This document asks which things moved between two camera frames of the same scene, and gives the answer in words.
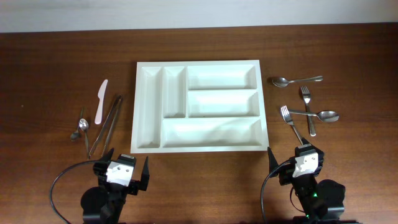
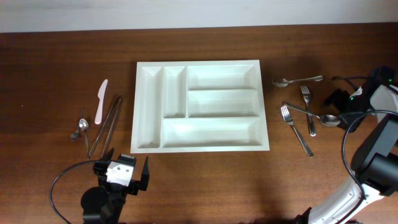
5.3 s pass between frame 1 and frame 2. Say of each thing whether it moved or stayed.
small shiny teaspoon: stayed
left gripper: stayed
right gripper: moved
